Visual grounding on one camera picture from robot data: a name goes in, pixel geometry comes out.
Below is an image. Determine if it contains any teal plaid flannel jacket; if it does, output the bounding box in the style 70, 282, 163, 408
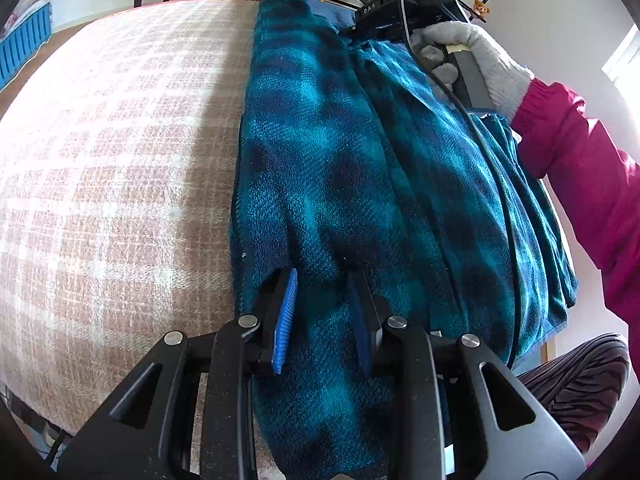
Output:
230, 0, 577, 479

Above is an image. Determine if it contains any right white gloved hand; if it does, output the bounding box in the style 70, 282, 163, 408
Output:
416, 22, 535, 122

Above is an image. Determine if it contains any small teddy bear toy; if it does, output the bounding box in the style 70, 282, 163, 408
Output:
473, 0, 490, 21

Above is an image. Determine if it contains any zebra striped trousers leg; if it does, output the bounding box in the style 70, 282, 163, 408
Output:
518, 333, 630, 453

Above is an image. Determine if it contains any pink checkered bed cover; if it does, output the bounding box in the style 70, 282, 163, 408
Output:
1, 0, 257, 432

